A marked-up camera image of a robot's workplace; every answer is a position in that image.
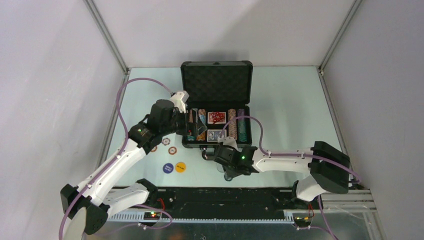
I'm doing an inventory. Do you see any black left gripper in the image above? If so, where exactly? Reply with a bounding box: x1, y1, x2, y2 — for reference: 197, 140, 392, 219
160, 107, 207, 137

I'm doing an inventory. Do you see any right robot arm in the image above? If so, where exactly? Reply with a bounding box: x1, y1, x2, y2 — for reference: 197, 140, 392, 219
211, 137, 350, 209

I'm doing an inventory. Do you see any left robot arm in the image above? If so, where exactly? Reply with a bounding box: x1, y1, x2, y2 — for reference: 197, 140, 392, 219
59, 99, 207, 240

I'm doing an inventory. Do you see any red dice set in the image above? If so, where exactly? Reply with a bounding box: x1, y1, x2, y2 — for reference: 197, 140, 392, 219
207, 111, 227, 125

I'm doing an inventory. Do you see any clear dealer button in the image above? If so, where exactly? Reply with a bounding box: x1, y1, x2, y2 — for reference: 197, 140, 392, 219
216, 164, 224, 173

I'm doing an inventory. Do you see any white red poker chip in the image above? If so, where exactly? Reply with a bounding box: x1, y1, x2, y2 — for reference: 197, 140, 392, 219
162, 137, 171, 146

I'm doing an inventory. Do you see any blue playing card deck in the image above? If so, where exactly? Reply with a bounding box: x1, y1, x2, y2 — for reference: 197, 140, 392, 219
206, 129, 227, 143

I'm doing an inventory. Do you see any blue orange chip stack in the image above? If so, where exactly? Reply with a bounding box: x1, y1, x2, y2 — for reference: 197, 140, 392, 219
196, 109, 207, 141

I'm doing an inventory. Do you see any purple green chip stack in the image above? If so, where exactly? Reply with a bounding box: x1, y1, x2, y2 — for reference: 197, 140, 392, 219
237, 108, 248, 143

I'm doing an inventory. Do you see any pink brown chip stack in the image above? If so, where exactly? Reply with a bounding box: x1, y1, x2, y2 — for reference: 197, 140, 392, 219
228, 108, 238, 140

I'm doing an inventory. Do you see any blue small blind button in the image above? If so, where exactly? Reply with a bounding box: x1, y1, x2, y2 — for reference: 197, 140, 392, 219
162, 162, 174, 174

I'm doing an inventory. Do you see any yellow big blind button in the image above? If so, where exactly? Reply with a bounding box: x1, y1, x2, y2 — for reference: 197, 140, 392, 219
175, 162, 187, 173

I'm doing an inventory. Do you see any black poker case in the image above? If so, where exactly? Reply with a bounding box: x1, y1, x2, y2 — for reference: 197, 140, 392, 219
180, 60, 254, 161

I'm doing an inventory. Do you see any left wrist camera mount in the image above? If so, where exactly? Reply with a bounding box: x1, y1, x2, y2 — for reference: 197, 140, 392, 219
170, 90, 189, 114

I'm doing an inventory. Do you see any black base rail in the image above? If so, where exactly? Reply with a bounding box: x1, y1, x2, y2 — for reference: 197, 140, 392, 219
145, 187, 319, 221

